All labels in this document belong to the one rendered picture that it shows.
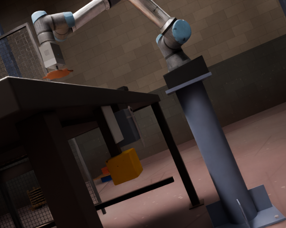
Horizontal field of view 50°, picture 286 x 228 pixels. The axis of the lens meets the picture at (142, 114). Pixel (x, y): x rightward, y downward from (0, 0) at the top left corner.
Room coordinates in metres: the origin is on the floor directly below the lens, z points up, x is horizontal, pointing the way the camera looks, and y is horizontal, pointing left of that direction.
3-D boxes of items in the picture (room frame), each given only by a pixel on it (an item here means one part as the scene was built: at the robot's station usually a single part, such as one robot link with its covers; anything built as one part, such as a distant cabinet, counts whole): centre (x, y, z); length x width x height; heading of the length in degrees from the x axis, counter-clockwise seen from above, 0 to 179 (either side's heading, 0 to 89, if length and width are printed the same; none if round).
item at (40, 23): (1.48, 0.28, 1.38); 0.09 x 0.08 x 0.11; 111
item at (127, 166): (0.96, 0.11, 0.74); 0.09 x 0.08 x 0.24; 170
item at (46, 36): (1.48, 0.29, 1.30); 0.08 x 0.08 x 0.05
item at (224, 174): (1.84, -0.31, 0.44); 0.38 x 0.38 x 0.87; 84
